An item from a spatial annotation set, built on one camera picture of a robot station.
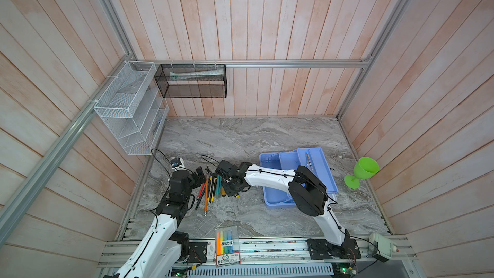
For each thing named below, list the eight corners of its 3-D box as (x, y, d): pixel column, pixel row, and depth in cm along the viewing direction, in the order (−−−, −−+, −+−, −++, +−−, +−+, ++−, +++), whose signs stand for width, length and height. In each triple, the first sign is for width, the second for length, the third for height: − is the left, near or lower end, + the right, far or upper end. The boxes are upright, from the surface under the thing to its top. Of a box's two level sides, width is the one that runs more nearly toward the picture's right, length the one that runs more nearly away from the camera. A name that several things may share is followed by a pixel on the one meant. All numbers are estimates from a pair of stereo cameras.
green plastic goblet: (345, 188, 93) (362, 172, 80) (340, 174, 98) (355, 156, 85) (363, 188, 93) (383, 172, 80) (357, 174, 98) (374, 156, 85)
